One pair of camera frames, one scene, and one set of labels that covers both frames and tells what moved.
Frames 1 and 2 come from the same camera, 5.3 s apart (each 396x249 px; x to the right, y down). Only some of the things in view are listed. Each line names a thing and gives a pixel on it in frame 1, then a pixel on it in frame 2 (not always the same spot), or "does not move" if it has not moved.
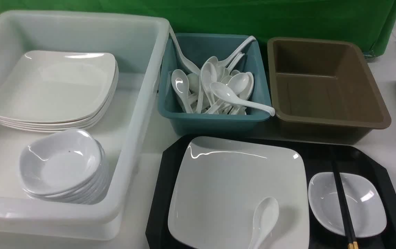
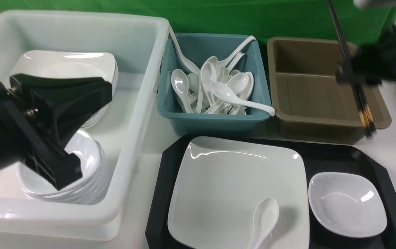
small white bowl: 368,209 does not move
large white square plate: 222,181 does not move
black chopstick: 351,234 to 362,105
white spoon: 266,216 does not move
